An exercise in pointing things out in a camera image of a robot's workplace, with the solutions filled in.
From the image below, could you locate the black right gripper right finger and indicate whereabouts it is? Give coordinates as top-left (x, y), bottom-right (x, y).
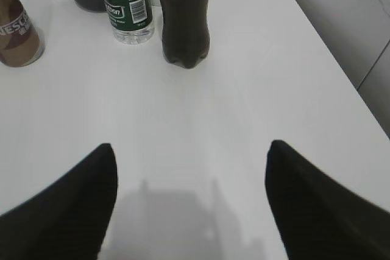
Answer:
top-left (264, 140), bottom-right (389, 259)

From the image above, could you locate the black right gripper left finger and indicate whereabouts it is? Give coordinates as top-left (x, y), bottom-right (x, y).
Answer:
top-left (1, 143), bottom-right (118, 259)

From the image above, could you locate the brown Nescafe coffee bottle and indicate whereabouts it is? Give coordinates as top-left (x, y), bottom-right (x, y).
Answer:
top-left (1, 0), bottom-right (44, 68)

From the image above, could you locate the Cestbon water bottle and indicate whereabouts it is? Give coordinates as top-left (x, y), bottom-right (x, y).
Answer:
top-left (104, 0), bottom-right (154, 45)

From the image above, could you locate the cola bottle red label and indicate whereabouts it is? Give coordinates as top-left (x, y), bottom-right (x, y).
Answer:
top-left (160, 0), bottom-right (210, 69)

